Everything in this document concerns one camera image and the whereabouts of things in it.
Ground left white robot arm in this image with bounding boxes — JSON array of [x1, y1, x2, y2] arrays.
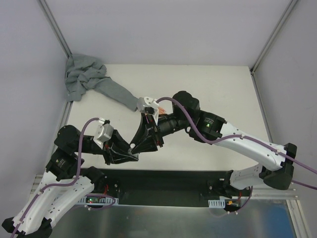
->
[[2, 122, 138, 238]]

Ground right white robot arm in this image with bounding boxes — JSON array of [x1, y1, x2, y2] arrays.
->
[[130, 91, 297, 196]]

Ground mannequin hand with nails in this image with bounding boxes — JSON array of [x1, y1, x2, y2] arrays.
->
[[158, 107, 167, 115]]

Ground grey shirt with sleeve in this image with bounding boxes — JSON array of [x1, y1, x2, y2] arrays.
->
[[65, 54, 138, 112]]

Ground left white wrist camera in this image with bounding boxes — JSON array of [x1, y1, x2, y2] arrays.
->
[[93, 118, 114, 149]]

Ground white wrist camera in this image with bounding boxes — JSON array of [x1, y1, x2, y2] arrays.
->
[[93, 118, 114, 149], [137, 97, 159, 125]]

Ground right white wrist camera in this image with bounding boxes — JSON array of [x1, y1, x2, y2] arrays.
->
[[137, 97, 159, 125]]

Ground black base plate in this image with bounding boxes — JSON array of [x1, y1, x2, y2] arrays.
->
[[74, 168, 251, 206]]

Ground left white cable duct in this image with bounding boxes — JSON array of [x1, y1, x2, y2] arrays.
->
[[77, 196, 119, 206]]

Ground white cable duct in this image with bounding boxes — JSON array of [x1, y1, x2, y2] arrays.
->
[[208, 198, 226, 209], [77, 196, 119, 206]]

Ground right white cable duct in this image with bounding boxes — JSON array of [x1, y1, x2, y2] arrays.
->
[[208, 198, 226, 209]]

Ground left aluminium frame post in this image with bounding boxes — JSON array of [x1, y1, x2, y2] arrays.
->
[[37, 0, 72, 58]]

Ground aluminium frame post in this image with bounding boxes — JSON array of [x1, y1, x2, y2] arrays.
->
[[37, 0, 72, 58], [250, 0, 300, 74]]

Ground right aluminium frame post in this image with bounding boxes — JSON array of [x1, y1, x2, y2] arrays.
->
[[250, 0, 300, 74]]

